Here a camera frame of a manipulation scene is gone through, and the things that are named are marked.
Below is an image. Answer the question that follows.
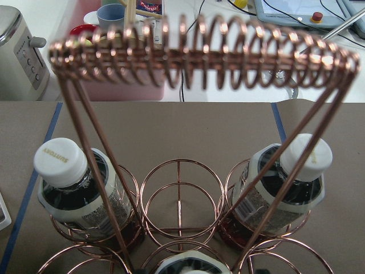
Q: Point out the pink box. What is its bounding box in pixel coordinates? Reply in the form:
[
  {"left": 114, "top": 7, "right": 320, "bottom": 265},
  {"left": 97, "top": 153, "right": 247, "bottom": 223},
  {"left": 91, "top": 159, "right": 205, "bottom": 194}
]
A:
[{"left": 81, "top": 1, "right": 164, "bottom": 101}]

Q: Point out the blue cup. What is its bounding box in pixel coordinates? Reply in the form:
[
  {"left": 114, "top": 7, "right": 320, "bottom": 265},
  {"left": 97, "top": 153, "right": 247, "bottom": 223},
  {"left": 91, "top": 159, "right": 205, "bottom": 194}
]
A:
[{"left": 96, "top": 3, "right": 125, "bottom": 29}]

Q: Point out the wooden stand with round base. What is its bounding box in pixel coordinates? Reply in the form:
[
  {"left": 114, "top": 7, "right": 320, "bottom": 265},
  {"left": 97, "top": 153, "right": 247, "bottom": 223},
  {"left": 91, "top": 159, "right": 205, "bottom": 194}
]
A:
[{"left": 118, "top": 0, "right": 163, "bottom": 28}]

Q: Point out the red bowl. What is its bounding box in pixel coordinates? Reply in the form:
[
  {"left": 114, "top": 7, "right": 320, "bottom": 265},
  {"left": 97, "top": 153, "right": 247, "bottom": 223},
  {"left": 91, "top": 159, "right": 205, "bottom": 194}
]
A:
[{"left": 69, "top": 24, "right": 99, "bottom": 35}]

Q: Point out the white toaster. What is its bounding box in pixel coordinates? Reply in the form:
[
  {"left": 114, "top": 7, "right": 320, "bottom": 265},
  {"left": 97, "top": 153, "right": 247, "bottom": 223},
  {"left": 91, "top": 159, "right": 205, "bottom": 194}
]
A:
[{"left": 1, "top": 5, "right": 50, "bottom": 101}]

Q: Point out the teach pendant with red button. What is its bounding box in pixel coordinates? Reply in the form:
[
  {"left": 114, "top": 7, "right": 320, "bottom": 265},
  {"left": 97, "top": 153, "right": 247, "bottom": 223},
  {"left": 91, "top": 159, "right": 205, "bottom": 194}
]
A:
[{"left": 254, "top": 0, "right": 350, "bottom": 29}]

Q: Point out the copper wire bottle rack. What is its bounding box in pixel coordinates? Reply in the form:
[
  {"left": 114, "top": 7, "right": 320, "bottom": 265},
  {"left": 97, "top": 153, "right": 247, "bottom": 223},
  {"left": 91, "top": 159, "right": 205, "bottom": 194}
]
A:
[{"left": 48, "top": 16, "right": 360, "bottom": 272}]

